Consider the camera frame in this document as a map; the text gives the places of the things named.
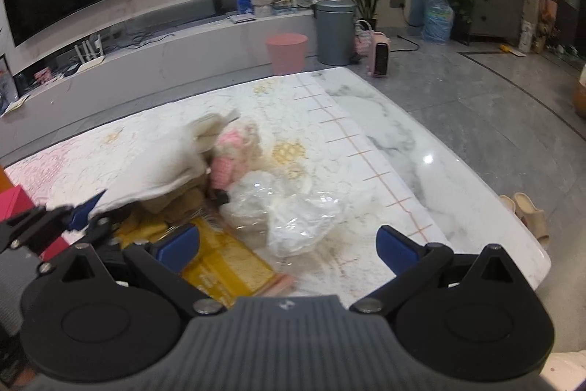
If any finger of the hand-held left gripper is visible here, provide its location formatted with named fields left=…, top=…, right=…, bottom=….
left=0, top=189, right=109, bottom=257
left=39, top=213, right=123, bottom=273

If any white marble television console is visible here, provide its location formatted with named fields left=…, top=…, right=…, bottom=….
left=0, top=8, right=322, bottom=154

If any pink crochet doll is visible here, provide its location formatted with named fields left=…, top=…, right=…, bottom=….
left=208, top=118, right=264, bottom=200

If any pink space heater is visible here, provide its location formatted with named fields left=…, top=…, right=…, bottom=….
left=370, top=31, right=390, bottom=78

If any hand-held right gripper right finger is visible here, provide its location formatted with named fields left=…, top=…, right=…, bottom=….
left=350, top=225, right=532, bottom=319

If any white router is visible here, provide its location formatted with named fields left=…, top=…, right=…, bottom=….
left=73, top=34, right=106, bottom=69

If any yellow wrapping cloth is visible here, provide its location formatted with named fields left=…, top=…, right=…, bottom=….
left=112, top=208, right=171, bottom=246

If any red transparent plastic box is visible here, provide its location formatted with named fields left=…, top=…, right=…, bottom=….
left=0, top=185, right=70, bottom=262

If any white soft cloth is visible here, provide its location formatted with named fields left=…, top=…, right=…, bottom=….
left=89, top=109, right=241, bottom=216

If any yellow snack packet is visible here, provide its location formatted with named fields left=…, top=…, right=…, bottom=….
left=181, top=221, right=294, bottom=298

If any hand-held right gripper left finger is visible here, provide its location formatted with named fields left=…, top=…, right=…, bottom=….
left=48, top=224, right=228, bottom=319

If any blue water bottle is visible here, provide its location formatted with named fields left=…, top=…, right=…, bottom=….
left=422, top=0, right=455, bottom=44

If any clear plastic bag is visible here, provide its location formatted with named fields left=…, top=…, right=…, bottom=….
left=220, top=170, right=354, bottom=257

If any pink woven basket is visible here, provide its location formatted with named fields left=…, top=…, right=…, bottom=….
left=355, top=20, right=374, bottom=58

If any grey trash can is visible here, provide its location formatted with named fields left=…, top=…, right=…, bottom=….
left=315, top=0, right=358, bottom=67

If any pink waste bin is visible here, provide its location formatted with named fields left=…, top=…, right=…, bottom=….
left=266, top=33, right=309, bottom=76

